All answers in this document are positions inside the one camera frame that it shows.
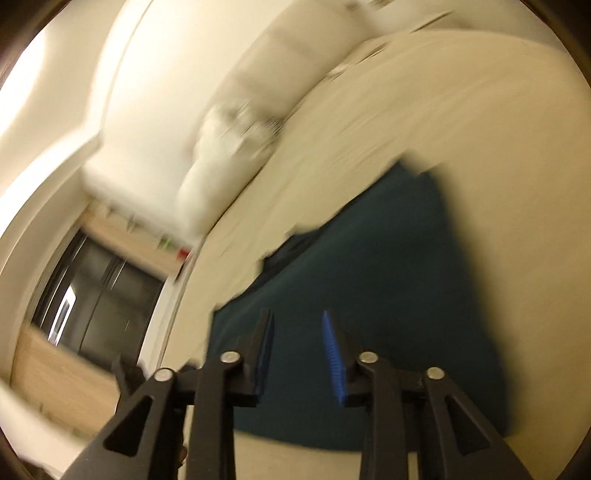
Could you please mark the bed with beige sheet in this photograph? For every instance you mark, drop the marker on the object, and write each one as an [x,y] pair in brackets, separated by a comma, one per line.
[508,161]

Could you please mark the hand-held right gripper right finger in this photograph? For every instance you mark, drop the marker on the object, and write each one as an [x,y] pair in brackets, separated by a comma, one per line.
[333,357]

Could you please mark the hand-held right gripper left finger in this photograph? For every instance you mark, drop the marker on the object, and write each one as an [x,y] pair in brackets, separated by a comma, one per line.
[264,353]

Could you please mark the red box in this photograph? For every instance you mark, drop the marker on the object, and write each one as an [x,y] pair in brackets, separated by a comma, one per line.
[183,253]

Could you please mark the green container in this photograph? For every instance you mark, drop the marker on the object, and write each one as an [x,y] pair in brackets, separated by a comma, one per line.
[166,241]

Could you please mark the white rolled duvet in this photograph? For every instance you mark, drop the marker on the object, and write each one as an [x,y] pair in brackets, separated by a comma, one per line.
[217,175]

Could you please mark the dark teal sweater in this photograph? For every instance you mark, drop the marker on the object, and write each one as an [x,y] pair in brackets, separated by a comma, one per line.
[392,277]

